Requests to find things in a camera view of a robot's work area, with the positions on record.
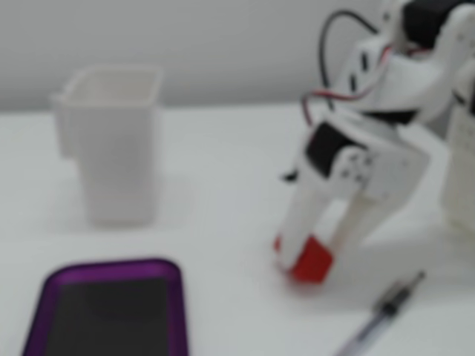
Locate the black cable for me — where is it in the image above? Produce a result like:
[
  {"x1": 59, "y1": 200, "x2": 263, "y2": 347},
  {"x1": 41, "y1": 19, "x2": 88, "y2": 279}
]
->
[{"x1": 318, "y1": 10, "x2": 380, "y2": 112}]

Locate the purple metal tin box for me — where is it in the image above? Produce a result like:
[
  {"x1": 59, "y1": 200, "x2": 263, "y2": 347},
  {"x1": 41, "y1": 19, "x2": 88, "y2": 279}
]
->
[{"x1": 22, "y1": 257, "x2": 189, "y2": 356}]

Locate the red white black wire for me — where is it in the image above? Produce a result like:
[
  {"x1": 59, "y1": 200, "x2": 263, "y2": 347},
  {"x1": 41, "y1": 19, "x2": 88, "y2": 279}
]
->
[{"x1": 300, "y1": 43, "x2": 395, "y2": 127}]

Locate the clear ballpoint pen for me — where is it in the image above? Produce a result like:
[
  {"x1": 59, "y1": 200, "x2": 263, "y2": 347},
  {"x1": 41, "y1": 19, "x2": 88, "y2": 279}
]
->
[{"x1": 333, "y1": 271, "x2": 427, "y2": 356}]

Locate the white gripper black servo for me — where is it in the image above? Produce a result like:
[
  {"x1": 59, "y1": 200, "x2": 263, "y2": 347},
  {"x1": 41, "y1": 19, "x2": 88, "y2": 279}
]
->
[{"x1": 277, "y1": 110, "x2": 432, "y2": 268}]

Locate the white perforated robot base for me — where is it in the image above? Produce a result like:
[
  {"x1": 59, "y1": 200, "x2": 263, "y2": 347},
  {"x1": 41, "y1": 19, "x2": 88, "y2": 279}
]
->
[{"x1": 440, "y1": 55, "x2": 475, "y2": 240}]

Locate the red textured cube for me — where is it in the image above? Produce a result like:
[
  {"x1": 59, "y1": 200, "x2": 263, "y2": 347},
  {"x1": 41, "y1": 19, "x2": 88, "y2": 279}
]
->
[{"x1": 273, "y1": 234, "x2": 334, "y2": 285}]

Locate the white plastic bin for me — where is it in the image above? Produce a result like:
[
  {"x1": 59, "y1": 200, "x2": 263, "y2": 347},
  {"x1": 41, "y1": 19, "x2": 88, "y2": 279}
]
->
[{"x1": 50, "y1": 65, "x2": 164, "y2": 227}]

